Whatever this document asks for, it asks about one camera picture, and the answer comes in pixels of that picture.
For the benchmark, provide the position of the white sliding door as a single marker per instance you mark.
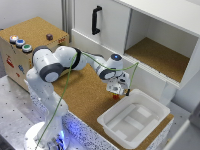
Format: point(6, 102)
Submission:
point(111, 23)

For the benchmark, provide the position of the purple block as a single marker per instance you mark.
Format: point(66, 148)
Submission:
point(49, 36)

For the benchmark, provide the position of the red button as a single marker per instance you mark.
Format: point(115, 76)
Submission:
point(13, 39)

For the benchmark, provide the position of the green button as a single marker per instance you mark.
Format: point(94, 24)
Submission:
point(26, 48)

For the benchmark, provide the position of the white plastic box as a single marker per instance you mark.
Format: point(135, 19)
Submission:
point(133, 120)

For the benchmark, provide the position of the white cabinet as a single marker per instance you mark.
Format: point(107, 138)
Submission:
point(156, 20)

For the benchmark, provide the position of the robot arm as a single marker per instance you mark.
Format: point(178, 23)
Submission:
point(50, 68)

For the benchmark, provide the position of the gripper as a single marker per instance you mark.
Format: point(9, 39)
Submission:
point(117, 85)

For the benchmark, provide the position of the blue button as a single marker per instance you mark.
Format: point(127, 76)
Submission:
point(20, 42)

